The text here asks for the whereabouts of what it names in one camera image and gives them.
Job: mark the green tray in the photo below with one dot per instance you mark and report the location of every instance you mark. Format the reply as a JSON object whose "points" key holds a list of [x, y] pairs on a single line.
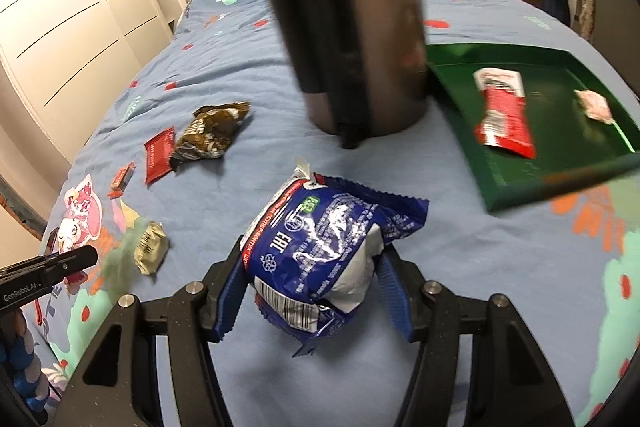
{"points": [[540, 147]]}

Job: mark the blue and white snack packet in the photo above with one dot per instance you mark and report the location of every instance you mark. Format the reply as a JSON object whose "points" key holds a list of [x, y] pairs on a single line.
{"points": [[320, 247]]}

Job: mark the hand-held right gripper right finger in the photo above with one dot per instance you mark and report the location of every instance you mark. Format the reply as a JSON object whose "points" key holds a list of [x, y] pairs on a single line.
{"points": [[397, 302]]}

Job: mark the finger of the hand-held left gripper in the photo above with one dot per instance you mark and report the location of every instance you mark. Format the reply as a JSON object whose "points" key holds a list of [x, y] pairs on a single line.
{"points": [[75, 259]]}

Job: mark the red and white snack packet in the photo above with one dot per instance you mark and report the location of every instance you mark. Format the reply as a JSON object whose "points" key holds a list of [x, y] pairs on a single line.
{"points": [[502, 122]]}

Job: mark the brown and black cylinder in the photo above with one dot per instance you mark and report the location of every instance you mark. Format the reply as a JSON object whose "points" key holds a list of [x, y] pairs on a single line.
{"points": [[380, 32]]}

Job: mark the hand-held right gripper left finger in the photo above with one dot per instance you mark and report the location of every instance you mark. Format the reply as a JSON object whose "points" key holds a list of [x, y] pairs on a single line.
{"points": [[227, 302]]}

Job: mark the brown cereal packet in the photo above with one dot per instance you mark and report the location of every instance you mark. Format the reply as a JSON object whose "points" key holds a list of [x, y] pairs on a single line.
{"points": [[207, 134]]}

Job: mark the white wardrobe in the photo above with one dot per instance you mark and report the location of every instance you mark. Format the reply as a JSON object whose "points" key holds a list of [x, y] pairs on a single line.
{"points": [[75, 7]]}

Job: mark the blue and white cloth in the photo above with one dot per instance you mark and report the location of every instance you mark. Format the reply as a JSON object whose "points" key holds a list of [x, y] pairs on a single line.
{"points": [[22, 357]]}

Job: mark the blue printed bedsheet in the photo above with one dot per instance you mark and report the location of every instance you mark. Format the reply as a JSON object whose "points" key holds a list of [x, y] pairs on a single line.
{"points": [[300, 57]]}

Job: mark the small red candy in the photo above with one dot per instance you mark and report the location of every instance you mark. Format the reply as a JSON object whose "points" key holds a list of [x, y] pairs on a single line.
{"points": [[121, 179]]}

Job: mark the pink wrapped candy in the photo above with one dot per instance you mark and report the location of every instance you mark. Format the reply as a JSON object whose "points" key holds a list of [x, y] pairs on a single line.
{"points": [[594, 104]]}

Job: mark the red sachet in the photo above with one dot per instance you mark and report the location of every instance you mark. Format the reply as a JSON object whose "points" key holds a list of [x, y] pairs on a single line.
{"points": [[159, 154]]}

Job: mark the olive green snack packet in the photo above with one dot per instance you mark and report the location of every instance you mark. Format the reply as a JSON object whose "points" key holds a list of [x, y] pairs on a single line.
{"points": [[150, 249]]}

